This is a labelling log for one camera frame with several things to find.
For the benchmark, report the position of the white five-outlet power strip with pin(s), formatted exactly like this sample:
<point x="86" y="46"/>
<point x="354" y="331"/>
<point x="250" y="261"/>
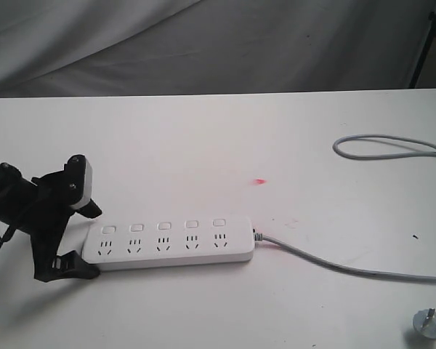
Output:
<point x="166" y="242"/>

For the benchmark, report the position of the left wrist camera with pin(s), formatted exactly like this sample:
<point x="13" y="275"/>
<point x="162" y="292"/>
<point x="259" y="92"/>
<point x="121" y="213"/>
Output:
<point x="79" y="172"/>

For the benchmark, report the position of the white three-pin plug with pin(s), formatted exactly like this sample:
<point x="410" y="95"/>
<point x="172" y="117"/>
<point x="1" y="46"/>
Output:
<point x="424" y="323"/>

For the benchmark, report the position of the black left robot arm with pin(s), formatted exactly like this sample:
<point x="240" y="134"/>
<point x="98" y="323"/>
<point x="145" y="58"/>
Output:
<point x="17" y="198"/>

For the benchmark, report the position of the black tripod stand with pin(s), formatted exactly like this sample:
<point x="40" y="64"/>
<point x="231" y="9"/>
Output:
<point x="426" y="46"/>

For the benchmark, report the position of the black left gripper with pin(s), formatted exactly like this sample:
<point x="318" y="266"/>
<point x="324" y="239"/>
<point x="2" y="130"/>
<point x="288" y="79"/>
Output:
<point x="50" y="216"/>

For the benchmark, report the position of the grey backdrop cloth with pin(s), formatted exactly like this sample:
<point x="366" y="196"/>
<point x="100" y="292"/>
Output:
<point x="117" y="48"/>

